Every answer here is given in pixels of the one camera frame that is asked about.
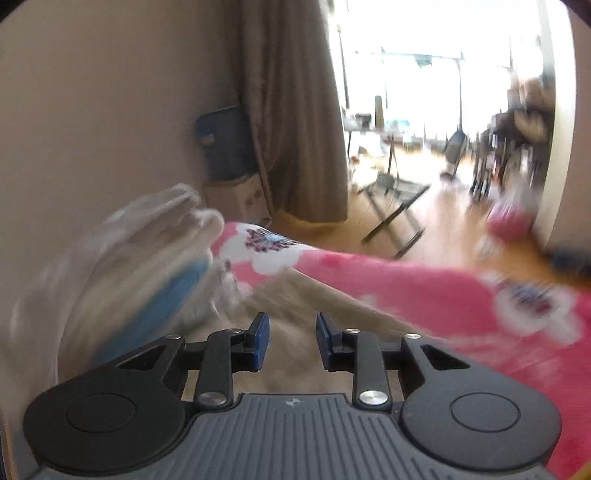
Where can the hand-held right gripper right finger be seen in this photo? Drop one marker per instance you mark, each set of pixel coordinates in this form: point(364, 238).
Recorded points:
point(323, 341)

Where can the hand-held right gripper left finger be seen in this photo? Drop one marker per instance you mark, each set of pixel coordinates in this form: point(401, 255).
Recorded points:
point(261, 341)

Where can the beige garment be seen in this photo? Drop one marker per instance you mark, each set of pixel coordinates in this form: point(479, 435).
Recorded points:
point(295, 300)

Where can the stack of folded beige clothes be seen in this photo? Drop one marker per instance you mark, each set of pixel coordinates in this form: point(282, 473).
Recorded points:
point(138, 240)

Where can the light blue folded cloth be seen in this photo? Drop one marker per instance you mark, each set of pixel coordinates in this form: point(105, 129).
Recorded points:
point(171, 295)

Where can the pink floral blanket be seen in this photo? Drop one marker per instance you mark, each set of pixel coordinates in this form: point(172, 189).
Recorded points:
point(415, 295)

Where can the cardboard box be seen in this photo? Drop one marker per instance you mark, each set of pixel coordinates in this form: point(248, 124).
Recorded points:
point(235, 198)

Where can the folding metal rack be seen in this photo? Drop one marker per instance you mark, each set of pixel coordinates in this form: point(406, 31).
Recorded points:
point(401, 191)

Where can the blue container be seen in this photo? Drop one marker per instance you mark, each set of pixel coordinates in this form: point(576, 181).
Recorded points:
point(226, 143)

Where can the cluttered table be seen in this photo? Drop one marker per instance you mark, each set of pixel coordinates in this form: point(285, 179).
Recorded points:
point(369, 127)

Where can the pink object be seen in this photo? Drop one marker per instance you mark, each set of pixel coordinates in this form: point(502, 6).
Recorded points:
point(508, 221)

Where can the brown curtain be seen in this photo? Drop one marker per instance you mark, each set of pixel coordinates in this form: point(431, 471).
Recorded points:
point(291, 115)

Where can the dustpan with pole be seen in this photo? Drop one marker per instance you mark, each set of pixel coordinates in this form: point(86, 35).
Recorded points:
point(456, 147)

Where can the dark furniture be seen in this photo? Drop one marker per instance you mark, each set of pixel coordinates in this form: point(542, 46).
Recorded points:
point(512, 129)

